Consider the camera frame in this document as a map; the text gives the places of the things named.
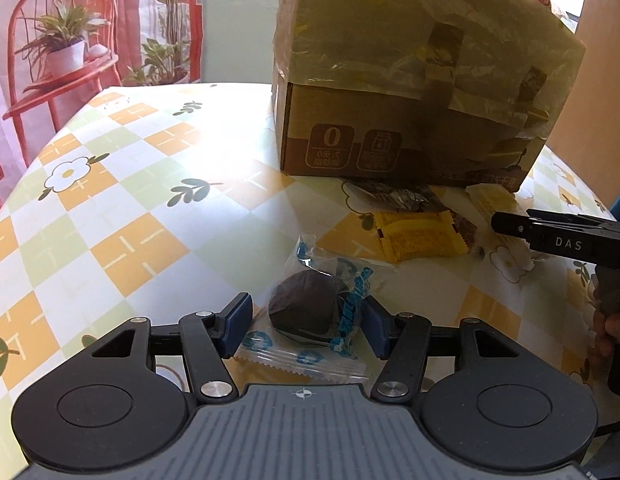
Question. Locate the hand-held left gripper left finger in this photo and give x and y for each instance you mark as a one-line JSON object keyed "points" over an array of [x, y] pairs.
{"points": [[237, 320]]}

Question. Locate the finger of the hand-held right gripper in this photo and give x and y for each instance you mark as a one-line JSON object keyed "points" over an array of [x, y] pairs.
{"points": [[512, 225]]}

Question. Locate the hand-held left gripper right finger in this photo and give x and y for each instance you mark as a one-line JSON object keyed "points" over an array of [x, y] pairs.
{"points": [[375, 327]]}

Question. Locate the clear packet with dark cookie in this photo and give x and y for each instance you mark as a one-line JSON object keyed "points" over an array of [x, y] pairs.
{"points": [[305, 305]]}

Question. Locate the cardboard box with plastic liner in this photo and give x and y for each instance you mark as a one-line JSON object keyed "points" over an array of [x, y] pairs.
{"points": [[390, 110]]}

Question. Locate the person's right hand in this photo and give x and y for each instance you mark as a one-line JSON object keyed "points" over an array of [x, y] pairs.
{"points": [[615, 327]]}

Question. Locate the pale yellow snack packet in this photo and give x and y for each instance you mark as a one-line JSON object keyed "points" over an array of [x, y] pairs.
{"points": [[490, 200]]}

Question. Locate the brown snack packet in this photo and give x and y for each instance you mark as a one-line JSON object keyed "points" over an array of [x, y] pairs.
{"points": [[467, 232]]}

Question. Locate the small yellow snack packet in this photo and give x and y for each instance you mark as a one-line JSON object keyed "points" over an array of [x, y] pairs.
{"points": [[420, 235]]}

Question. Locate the dark silver snack packet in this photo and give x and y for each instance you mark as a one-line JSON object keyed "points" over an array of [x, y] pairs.
{"points": [[390, 197]]}

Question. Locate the wooden door panel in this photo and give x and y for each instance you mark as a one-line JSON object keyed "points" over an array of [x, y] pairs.
{"points": [[610, 85]]}

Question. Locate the checkered floral tablecloth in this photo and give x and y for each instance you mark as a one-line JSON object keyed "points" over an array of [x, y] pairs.
{"points": [[140, 185]]}

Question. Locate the pink printed backdrop cloth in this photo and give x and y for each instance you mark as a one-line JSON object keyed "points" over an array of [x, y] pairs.
{"points": [[65, 10]]}

